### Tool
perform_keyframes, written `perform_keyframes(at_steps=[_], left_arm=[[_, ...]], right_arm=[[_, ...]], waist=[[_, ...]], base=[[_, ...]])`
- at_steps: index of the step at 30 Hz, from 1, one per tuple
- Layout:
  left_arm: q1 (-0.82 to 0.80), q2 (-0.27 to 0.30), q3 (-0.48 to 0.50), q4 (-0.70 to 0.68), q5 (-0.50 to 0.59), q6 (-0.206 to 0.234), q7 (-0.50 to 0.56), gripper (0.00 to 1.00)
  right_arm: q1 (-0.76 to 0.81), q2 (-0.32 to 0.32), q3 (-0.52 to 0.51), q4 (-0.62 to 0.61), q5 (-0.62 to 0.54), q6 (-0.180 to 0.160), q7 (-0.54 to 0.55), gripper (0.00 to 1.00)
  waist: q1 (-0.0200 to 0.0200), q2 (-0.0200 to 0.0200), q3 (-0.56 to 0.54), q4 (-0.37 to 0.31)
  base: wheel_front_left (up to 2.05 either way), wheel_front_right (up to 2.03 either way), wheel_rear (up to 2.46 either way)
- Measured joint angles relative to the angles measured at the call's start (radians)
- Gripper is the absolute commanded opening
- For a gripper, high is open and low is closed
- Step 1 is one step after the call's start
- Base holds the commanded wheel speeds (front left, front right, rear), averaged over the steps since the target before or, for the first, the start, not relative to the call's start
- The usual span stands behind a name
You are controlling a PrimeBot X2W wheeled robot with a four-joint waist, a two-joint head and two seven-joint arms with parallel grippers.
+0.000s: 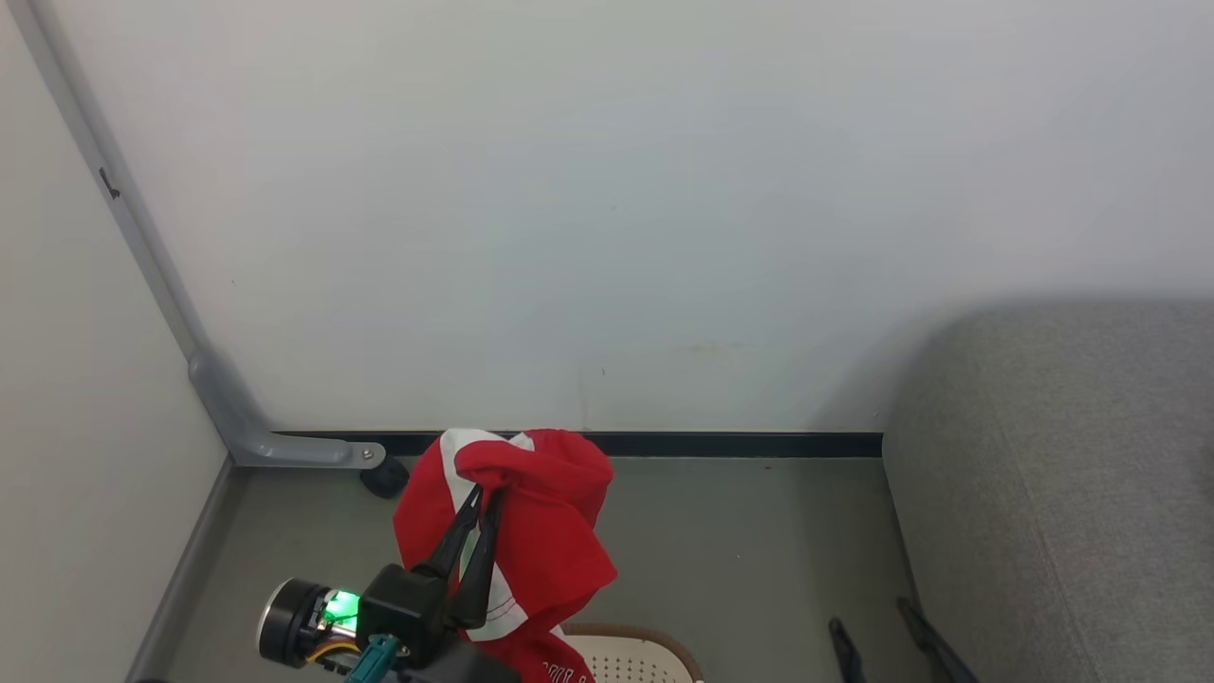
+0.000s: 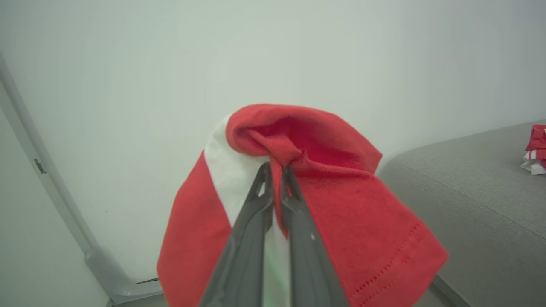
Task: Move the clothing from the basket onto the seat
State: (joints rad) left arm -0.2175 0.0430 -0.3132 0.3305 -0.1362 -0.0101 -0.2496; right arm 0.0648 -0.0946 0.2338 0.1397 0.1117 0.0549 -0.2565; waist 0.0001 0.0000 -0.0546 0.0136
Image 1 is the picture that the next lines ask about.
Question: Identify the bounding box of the black baseboard strip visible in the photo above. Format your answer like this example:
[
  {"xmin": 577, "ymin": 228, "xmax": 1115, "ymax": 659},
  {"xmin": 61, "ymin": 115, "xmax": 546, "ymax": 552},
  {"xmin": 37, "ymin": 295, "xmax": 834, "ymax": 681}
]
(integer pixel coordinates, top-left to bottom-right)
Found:
[{"xmin": 273, "ymin": 431, "xmax": 884, "ymax": 460}]

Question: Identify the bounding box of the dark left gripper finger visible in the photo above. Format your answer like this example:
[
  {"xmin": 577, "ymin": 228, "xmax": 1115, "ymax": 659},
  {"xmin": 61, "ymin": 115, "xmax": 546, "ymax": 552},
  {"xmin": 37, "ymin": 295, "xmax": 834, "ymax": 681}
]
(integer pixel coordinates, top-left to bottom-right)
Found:
[
  {"xmin": 445, "ymin": 489, "xmax": 507, "ymax": 630},
  {"xmin": 412, "ymin": 485, "xmax": 485, "ymax": 581}
]

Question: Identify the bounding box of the red basketball jersey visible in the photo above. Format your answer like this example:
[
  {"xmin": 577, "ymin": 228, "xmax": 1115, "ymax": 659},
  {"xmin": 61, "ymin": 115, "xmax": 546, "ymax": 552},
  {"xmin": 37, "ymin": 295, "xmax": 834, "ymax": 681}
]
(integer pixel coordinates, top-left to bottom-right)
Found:
[{"xmin": 393, "ymin": 428, "xmax": 620, "ymax": 683}]

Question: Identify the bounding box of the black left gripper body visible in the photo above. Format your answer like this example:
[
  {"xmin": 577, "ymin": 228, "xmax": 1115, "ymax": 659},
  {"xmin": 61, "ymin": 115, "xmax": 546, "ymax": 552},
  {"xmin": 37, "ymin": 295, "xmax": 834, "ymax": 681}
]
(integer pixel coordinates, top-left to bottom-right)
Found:
[{"xmin": 258, "ymin": 564, "xmax": 524, "ymax": 683}]

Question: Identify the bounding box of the grey fabric sofa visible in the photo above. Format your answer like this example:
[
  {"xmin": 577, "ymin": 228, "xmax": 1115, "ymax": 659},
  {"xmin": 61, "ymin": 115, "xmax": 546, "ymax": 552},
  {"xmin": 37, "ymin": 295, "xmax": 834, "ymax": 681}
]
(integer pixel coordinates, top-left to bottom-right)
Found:
[{"xmin": 881, "ymin": 301, "xmax": 1214, "ymax": 683}]

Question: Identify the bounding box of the beige perforated laundry basket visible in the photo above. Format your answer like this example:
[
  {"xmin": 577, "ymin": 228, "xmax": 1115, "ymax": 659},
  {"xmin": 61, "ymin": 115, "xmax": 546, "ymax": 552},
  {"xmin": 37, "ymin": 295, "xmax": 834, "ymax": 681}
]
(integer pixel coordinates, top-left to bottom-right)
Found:
[{"xmin": 558, "ymin": 623, "xmax": 706, "ymax": 683}]

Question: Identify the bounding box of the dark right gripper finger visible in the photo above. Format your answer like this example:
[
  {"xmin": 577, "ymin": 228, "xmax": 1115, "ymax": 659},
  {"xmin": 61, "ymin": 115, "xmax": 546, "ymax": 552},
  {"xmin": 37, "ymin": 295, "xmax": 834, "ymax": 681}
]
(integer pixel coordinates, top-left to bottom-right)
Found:
[
  {"xmin": 895, "ymin": 597, "xmax": 979, "ymax": 683},
  {"xmin": 828, "ymin": 616, "xmax": 867, "ymax": 683}
]

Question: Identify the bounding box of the teal plug left gripper cable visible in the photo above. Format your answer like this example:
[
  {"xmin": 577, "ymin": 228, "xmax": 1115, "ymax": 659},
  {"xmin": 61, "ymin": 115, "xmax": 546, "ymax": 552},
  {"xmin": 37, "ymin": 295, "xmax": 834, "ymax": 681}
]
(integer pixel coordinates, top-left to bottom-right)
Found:
[{"xmin": 343, "ymin": 634, "xmax": 400, "ymax": 683}]

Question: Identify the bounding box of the grey metal frame post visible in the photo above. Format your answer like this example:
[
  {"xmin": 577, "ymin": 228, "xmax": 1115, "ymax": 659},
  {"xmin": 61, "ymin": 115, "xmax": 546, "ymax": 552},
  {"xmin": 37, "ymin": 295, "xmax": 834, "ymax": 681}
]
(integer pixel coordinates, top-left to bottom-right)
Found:
[{"xmin": 8, "ymin": 0, "xmax": 387, "ymax": 469}]

